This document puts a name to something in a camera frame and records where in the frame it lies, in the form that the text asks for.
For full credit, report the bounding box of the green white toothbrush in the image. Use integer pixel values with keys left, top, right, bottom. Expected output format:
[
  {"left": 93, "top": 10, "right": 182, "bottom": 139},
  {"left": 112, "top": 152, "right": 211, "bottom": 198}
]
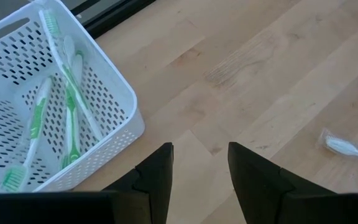
[
  {"left": 0, "top": 77, "right": 54, "bottom": 193},
  {"left": 38, "top": 8, "right": 104, "bottom": 141},
  {"left": 71, "top": 49, "right": 85, "bottom": 94},
  {"left": 61, "top": 34, "right": 82, "bottom": 170}
]

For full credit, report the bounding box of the orange white wrapped toothbrush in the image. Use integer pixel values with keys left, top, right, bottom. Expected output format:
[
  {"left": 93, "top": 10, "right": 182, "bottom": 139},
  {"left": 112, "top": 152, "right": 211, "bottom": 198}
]
[{"left": 318, "top": 127, "right": 358, "bottom": 165}]

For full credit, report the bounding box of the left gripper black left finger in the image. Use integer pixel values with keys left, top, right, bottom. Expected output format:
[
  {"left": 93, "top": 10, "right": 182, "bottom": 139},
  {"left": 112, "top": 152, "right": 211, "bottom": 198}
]
[{"left": 103, "top": 142, "right": 174, "bottom": 224}]

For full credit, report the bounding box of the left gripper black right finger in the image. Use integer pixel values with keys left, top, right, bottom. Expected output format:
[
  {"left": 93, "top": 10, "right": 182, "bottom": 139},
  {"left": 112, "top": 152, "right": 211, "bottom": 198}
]
[{"left": 227, "top": 141, "right": 337, "bottom": 224}]

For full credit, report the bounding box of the white perforated plastic basket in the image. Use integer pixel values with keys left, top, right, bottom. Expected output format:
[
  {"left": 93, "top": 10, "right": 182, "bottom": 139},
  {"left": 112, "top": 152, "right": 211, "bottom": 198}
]
[{"left": 0, "top": 0, "right": 146, "bottom": 195}]

